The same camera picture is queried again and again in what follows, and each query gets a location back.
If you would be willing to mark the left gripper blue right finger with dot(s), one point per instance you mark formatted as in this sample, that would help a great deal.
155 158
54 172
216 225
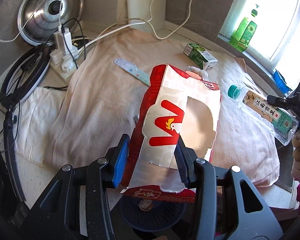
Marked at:
185 158

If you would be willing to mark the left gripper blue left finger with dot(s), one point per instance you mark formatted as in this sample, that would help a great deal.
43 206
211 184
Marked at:
119 159

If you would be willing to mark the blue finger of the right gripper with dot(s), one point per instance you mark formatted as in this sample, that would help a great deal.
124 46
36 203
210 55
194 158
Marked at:
284 103

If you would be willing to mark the clear plastic bottle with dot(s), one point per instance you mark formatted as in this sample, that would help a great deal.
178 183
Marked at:
282 124

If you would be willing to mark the red white paper bag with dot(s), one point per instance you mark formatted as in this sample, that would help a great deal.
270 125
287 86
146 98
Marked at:
176 106

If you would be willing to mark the white tissue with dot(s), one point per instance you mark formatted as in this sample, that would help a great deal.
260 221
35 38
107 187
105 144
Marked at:
197 73

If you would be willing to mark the green white milk carton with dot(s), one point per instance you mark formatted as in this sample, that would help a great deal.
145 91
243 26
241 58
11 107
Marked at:
200 56

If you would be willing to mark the blue trash basket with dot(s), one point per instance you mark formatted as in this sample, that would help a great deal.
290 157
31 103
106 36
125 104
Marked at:
161 216

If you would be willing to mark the blue sponge on sill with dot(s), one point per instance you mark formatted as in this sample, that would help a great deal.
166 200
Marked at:
281 83

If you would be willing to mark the beige towel mat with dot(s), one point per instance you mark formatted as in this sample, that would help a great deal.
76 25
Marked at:
102 100

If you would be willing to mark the green dish soap bottle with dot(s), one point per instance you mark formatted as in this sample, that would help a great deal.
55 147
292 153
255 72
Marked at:
241 37

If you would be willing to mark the white cloth on counter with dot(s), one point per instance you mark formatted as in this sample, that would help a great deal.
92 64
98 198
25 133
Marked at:
38 113

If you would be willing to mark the white power strip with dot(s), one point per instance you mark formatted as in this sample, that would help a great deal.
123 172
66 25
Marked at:
63 58

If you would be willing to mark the white cutting board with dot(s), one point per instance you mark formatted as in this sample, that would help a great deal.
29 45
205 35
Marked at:
152 10

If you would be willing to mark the steel pot lid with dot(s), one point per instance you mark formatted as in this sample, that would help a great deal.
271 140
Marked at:
37 20

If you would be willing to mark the black ring light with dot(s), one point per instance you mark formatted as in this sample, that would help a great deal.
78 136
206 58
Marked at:
22 78

